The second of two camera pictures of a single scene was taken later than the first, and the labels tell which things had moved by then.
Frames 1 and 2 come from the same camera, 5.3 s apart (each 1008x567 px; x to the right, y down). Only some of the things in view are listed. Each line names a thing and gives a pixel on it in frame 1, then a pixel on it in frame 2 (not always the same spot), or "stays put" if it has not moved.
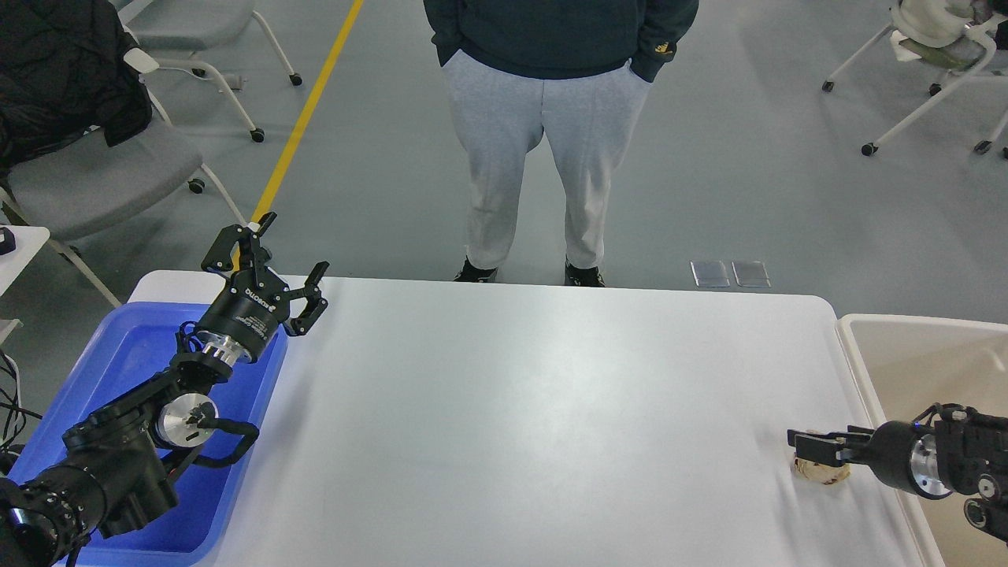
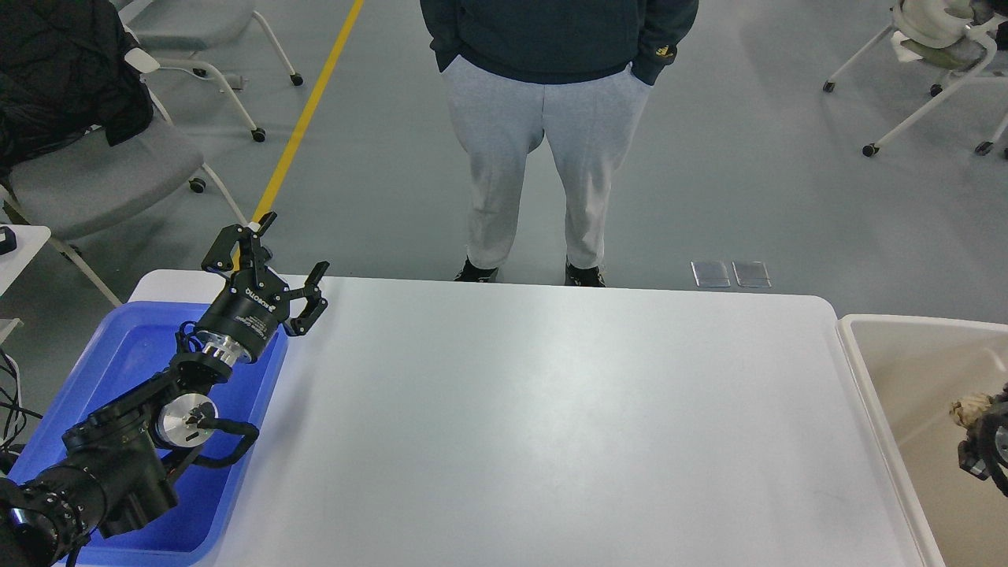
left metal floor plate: x=710 y=273 stays put
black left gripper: x=248 y=309 stays put
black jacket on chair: x=63 y=72 stays put
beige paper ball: x=823 y=474 → x=966 y=410
